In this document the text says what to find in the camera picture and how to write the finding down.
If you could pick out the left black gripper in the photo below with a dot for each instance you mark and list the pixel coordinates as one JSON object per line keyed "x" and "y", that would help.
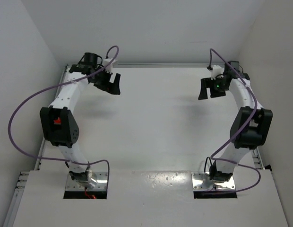
{"x": 107, "y": 82}

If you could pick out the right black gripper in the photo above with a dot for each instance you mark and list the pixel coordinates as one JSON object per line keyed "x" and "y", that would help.
{"x": 213, "y": 85}

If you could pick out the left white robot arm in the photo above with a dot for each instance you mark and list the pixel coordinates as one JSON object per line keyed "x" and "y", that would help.
{"x": 66, "y": 135}

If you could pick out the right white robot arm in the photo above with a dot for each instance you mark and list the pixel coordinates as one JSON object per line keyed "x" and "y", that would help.
{"x": 251, "y": 124}

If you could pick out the orange divided container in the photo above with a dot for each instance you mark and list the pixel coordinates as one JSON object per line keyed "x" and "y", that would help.
{"x": 57, "y": 121}

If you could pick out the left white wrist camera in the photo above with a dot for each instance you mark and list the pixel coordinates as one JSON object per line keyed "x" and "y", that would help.
{"x": 109, "y": 63}

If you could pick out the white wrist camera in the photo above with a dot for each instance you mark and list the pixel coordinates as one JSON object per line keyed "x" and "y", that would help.
{"x": 217, "y": 72}
{"x": 109, "y": 63}

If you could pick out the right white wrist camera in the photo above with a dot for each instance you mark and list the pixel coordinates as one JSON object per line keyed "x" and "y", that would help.
{"x": 217, "y": 72}

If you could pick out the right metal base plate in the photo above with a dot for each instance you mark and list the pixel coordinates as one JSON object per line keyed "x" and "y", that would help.
{"x": 201, "y": 182}

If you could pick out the metal base plate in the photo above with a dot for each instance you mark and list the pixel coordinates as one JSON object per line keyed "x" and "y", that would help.
{"x": 98, "y": 183}
{"x": 201, "y": 182}

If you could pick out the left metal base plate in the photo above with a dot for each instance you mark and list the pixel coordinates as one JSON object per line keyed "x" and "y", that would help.
{"x": 98, "y": 183}

